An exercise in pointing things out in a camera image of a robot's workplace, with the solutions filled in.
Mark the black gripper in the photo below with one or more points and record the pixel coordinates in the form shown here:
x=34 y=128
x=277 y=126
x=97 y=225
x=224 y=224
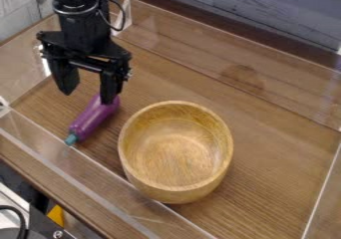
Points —
x=82 y=46

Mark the purple toy eggplant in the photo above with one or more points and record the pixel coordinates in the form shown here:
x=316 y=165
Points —
x=90 y=119

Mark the brown wooden bowl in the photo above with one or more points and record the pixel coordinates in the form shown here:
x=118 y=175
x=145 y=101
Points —
x=175 y=150

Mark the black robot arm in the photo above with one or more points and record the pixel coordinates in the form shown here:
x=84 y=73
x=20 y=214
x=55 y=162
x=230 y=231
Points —
x=80 y=7

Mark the yellow black base equipment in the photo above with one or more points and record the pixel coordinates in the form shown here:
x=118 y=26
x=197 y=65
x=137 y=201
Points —
x=23 y=222

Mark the clear acrylic corner bracket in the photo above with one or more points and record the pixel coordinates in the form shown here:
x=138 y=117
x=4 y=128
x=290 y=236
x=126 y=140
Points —
x=122 y=18

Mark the clear acrylic tray wall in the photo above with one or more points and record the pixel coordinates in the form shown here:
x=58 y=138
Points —
x=278 y=99

